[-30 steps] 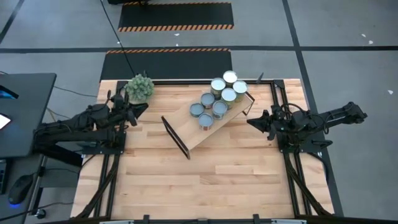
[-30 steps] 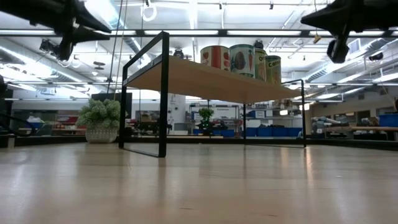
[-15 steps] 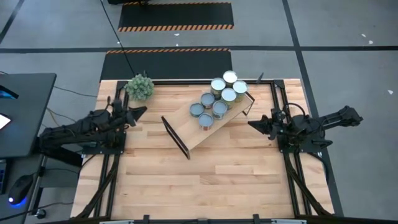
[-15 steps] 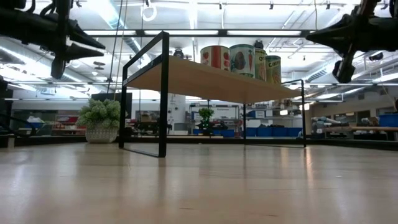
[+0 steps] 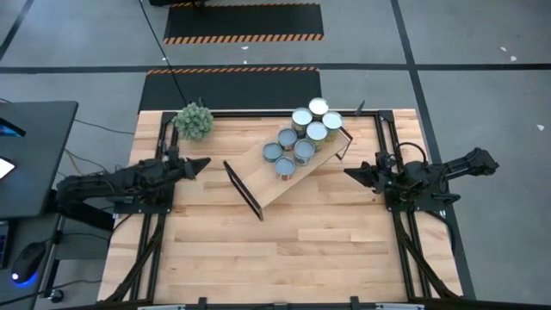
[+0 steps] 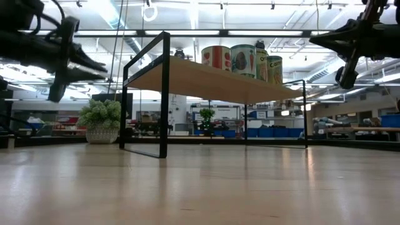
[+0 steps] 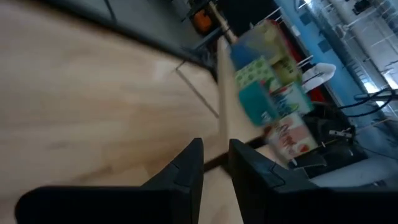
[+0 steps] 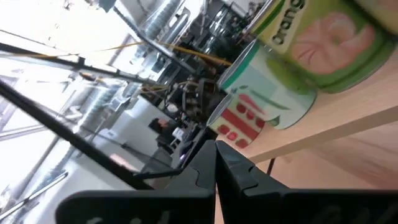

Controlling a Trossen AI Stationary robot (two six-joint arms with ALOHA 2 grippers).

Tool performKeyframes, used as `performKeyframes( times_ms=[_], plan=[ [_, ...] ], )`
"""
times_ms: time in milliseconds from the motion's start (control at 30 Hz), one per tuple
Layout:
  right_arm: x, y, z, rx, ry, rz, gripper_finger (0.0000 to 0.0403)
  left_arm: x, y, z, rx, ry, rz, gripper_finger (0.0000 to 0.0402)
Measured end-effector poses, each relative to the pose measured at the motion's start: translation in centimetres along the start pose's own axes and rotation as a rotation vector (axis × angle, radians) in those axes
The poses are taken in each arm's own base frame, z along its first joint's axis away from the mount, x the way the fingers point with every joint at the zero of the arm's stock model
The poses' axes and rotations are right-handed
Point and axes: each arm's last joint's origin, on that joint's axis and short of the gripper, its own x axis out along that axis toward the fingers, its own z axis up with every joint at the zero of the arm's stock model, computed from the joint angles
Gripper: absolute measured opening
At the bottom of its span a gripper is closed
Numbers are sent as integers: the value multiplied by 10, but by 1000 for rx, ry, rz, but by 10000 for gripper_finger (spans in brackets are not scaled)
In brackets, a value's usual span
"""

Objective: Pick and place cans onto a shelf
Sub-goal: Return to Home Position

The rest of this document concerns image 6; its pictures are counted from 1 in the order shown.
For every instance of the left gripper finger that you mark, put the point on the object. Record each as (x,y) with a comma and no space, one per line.
(82,75)
(86,61)

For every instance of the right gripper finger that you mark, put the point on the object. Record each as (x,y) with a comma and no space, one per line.
(343,47)
(342,31)

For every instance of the carrots tin can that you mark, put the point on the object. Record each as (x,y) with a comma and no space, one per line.
(275,70)

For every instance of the green oranges tin can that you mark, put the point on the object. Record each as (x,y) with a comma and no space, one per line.
(262,67)

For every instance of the mixed vegetables tin can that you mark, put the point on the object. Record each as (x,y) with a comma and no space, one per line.
(242,61)

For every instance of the red tomato tin can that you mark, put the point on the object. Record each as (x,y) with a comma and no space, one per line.
(215,57)

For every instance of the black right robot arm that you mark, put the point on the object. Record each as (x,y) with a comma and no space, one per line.
(393,40)

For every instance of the red storage box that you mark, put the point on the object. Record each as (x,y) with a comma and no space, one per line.
(67,120)

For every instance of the black monitor panel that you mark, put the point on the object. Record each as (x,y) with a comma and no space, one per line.
(126,100)

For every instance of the pale green plant white pot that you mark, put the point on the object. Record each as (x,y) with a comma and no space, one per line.
(101,136)

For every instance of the large blue storage bin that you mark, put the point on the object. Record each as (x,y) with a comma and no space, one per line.
(390,121)

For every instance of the black ceiling fixture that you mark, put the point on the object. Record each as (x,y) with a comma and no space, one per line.
(260,45)

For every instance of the wooden workbench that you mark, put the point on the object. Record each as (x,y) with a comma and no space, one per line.
(375,129)

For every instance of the white building pillar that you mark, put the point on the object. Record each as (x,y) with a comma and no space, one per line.
(178,112)

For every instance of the small dark green plant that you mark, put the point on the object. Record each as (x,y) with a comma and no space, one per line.
(207,117)

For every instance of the black overhead frame beam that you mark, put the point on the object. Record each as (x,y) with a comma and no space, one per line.
(140,32)

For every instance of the black frame wooden shelf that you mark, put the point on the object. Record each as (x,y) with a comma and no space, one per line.
(203,81)

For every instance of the white wall board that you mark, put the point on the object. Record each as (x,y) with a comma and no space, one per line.
(225,113)

